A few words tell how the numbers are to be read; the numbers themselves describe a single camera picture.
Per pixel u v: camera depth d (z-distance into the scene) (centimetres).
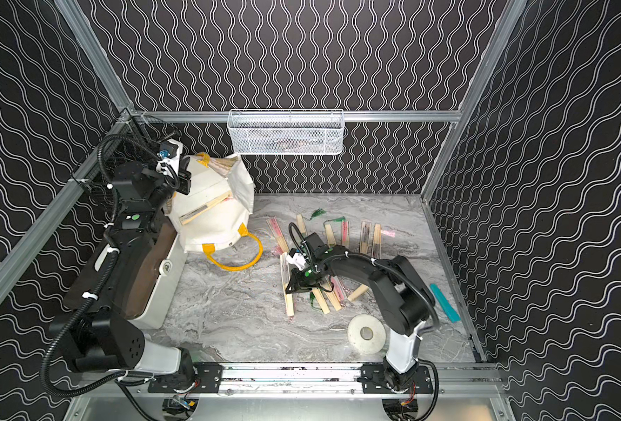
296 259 85
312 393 74
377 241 104
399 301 48
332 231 107
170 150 60
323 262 67
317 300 89
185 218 93
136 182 53
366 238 104
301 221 113
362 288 92
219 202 97
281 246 103
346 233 106
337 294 90
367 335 83
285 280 86
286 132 103
